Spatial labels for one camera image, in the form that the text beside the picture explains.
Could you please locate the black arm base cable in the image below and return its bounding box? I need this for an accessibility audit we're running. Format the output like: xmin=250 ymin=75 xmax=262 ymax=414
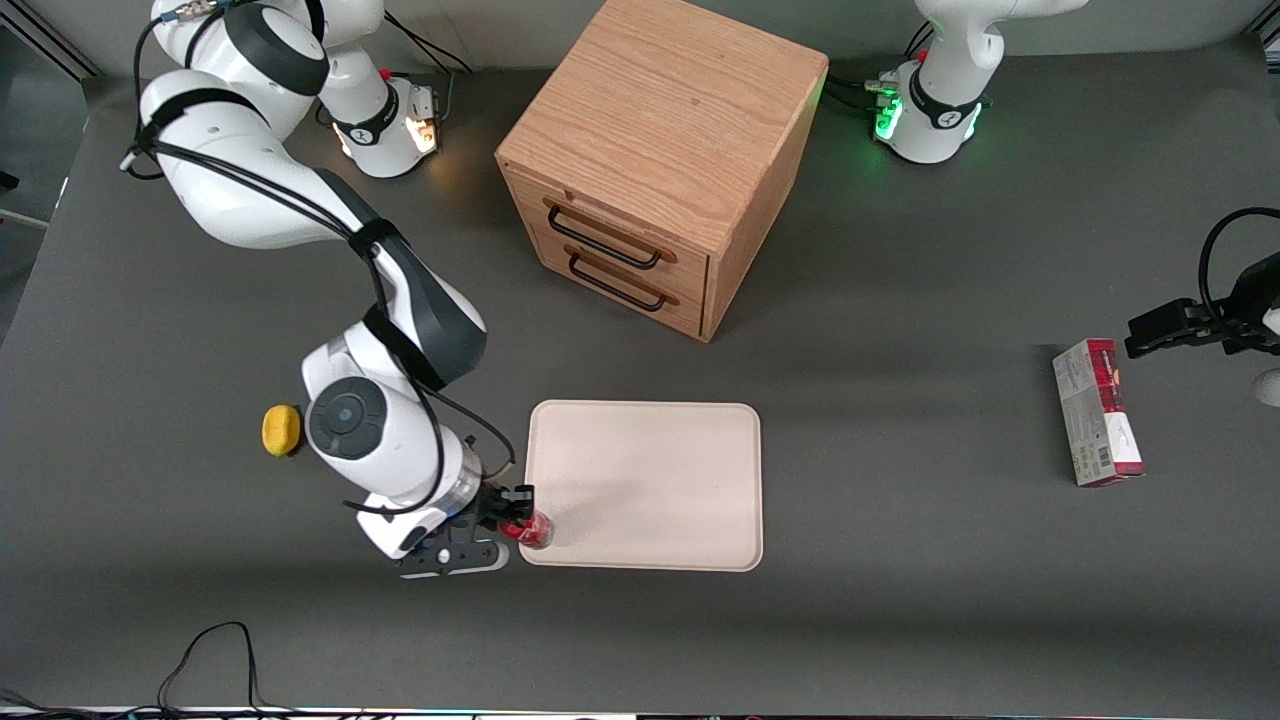
xmin=380 ymin=10 xmax=477 ymax=127
xmin=826 ymin=20 xmax=937 ymax=117

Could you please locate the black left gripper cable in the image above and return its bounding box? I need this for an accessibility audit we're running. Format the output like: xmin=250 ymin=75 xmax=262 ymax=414
xmin=1199 ymin=206 xmax=1280 ymax=323

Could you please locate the yellow lemon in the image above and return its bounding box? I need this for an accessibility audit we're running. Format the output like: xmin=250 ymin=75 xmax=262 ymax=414
xmin=261 ymin=404 xmax=303 ymax=459

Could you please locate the black cable on table edge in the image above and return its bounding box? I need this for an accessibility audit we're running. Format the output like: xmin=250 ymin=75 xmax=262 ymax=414
xmin=0 ymin=621 xmax=301 ymax=720

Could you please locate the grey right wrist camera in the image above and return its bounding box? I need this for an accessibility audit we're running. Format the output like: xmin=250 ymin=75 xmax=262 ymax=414
xmin=393 ymin=539 xmax=511 ymax=580

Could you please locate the black drawer handle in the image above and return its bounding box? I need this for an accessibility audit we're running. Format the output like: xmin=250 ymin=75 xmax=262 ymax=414
xmin=545 ymin=203 xmax=665 ymax=271
xmin=567 ymin=252 xmax=669 ymax=313

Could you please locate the black right arm base cable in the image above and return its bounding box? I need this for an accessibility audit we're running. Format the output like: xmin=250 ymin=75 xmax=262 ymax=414
xmin=380 ymin=10 xmax=477 ymax=127

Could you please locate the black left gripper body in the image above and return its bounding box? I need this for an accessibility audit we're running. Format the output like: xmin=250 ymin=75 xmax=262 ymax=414
xmin=1222 ymin=254 xmax=1280 ymax=357

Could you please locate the wooden drawer cabinet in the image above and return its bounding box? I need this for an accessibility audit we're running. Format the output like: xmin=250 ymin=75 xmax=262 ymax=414
xmin=495 ymin=0 xmax=831 ymax=344

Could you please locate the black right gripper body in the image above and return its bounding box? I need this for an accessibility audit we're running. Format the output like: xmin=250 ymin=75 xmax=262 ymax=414
xmin=466 ymin=478 xmax=519 ymax=545

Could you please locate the black left arm base cable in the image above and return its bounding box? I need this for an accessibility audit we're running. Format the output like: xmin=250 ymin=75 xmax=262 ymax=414
xmin=826 ymin=20 xmax=937 ymax=117

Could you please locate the beige rectangular tray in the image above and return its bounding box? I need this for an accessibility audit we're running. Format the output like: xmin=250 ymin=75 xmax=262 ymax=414
xmin=518 ymin=400 xmax=765 ymax=573

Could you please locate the red coke bottle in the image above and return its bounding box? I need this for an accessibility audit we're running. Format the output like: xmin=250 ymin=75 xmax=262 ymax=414
xmin=500 ymin=509 xmax=555 ymax=550

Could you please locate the red and white carton box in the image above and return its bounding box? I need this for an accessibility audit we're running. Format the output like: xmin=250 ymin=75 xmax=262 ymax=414
xmin=1052 ymin=338 xmax=1146 ymax=489

